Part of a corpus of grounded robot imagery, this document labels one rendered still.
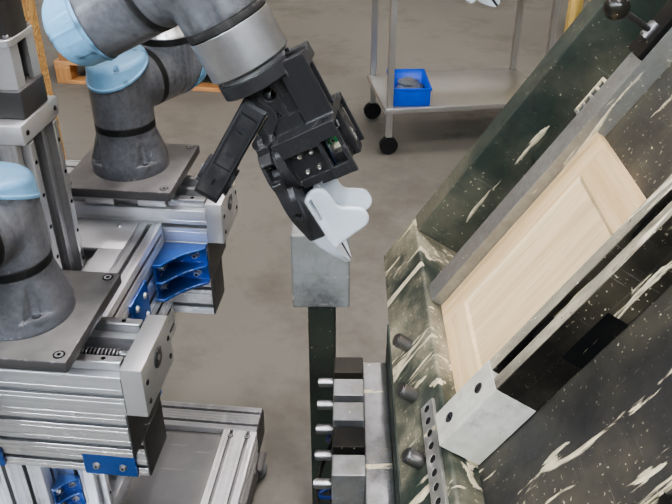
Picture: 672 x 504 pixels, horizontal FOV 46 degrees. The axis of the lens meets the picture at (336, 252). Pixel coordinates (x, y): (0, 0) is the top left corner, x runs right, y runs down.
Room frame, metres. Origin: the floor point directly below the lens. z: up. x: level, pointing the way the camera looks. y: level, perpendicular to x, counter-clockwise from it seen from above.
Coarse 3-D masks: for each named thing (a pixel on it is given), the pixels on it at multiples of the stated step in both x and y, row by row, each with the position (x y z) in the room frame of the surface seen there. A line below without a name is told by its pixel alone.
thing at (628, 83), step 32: (640, 64) 1.15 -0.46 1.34; (608, 96) 1.16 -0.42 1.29; (640, 96) 1.15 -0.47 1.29; (576, 128) 1.17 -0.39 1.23; (608, 128) 1.15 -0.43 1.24; (544, 160) 1.18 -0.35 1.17; (512, 192) 1.19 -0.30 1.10; (512, 224) 1.15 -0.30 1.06; (480, 256) 1.15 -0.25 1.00; (448, 288) 1.15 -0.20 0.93
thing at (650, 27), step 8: (608, 0) 1.12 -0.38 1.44; (616, 0) 1.11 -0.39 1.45; (624, 0) 1.11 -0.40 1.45; (608, 8) 1.11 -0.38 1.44; (616, 8) 1.11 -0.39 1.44; (624, 8) 1.11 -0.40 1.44; (608, 16) 1.12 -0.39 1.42; (616, 16) 1.11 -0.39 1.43; (624, 16) 1.11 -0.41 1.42; (632, 16) 1.14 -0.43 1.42; (640, 24) 1.15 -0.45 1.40; (648, 24) 1.17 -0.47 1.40; (656, 24) 1.17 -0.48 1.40; (640, 32) 1.18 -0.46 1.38; (648, 32) 1.17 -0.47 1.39
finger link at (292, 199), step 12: (276, 168) 0.64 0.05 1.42; (276, 180) 0.63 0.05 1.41; (276, 192) 0.63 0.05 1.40; (288, 192) 0.63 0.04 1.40; (300, 192) 0.64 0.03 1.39; (288, 204) 0.62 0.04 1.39; (300, 204) 0.63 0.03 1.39; (288, 216) 0.62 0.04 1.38; (300, 216) 0.63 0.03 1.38; (312, 216) 0.63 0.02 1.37; (300, 228) 0.63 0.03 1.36; (312, 228) 0.63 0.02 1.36; (312, 240) 0.63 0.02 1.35
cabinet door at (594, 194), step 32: (576, 160) 1.14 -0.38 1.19; (608, 160) 1.06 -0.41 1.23; (544, 192) 1.15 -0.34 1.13; (576, 192) 1.07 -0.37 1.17; (608, 192) 1.00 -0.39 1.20; (640, 192) 0.96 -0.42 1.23; (544, 224) 1.08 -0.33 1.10; (576, 224) 1.01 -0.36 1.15; (608, 224) 0.94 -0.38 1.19; (512, 256) 1.09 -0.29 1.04; (544, 256) 1.01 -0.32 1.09; (576, 256) 0.95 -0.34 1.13; (480, 288) 1.09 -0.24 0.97; (512, 288) 1.02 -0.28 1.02; (544, 288) 0.95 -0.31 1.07; (448, 320) 1.10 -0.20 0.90; (480, 320) 1.02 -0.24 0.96; (512, 320) 0.95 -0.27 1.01; (480, 352) 0.96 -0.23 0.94
